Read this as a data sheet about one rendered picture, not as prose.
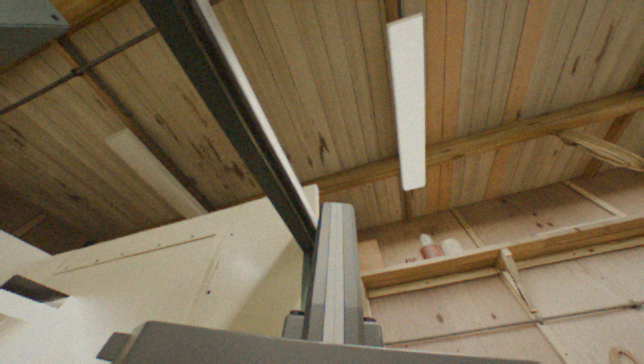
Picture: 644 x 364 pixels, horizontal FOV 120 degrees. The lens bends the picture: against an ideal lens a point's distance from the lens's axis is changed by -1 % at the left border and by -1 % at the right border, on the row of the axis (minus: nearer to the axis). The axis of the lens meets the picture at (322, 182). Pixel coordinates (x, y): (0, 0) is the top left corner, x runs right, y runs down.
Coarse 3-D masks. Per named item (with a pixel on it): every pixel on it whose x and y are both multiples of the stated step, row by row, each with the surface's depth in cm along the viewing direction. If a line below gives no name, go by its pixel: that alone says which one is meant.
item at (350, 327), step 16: (352, 208) 10; (336, 224) 9; (352, 224) 9; (336, 240) 8; (352, 240) 8; (336, 256) 7; (352, 256) 7; (336, 272) 7; (352, 272) 7; (336, 288) 6; (352, 288) 6; (336, 304) 6; (352, 304) 6; (336, 320) 6; (352, 320) 6; (368, 320) 7; (336, 336) 5; (352, 336) 5; (368, 336) 6
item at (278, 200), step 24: (144, 0) 22; (168, 0) 22; (168, 24) 24; (192, 48) 25; (192, 72) 27; (216, 96) 29; (216, 120) 31; (240, 120) 32; (240, 144) 34; (264, 168) 37; (264, 192) 41; (288, 216) 45
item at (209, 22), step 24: (192, 0) 22; (192, 24) 25; (216, 24) 25; (216, 48) 25; (216, 72) 27; (240, 72) 29; (240, 96) 32; (264, 120) 33; (264, 144) 37; (288, 168) 39; (288, 192) 43; (312, 216) 47; (312, 240) 50
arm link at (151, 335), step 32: (128, 352) 4; (160, 352) 4; (192, 352) 4; (224, 352) 4; (256, 352) 4; (288, 352) 4; (320, 352) 4; (352, 352) 4; (384, 352) 4; (416, 352) 4
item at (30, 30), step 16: (0, 0) 39; (16, 0) 42; (32, 0) 45; (48, 0) 48; (0, 16) 39; (16, 16) 41; (32, 16) 44; (48, 16) 47; (0, 32) 40; (16, 32) 43; (32, 32) 45; (48, 32) 48; (0, 48) 46; (16, 48) 49; (32, 48) 53; (0, 64) 53
